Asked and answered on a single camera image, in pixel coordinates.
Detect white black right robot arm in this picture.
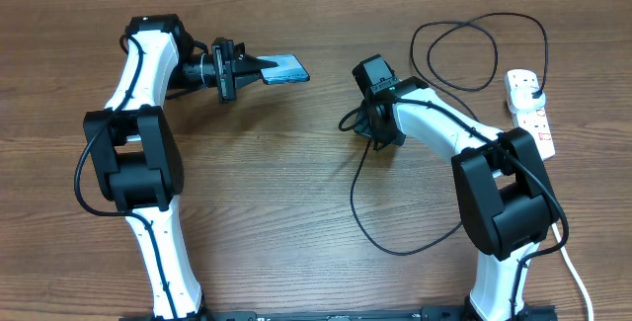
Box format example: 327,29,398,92
352,54,567,320

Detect white charger adapter plug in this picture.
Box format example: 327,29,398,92
508,87,546,114

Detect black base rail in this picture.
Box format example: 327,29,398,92
118,303,559,321

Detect black charger cable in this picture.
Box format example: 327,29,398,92
349,12,549,257

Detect white power strip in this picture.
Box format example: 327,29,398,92
504,69,555,161

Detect blue smartphone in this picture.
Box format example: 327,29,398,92
259,54,310,85

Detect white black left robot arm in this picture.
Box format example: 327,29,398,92
74,14,277,320

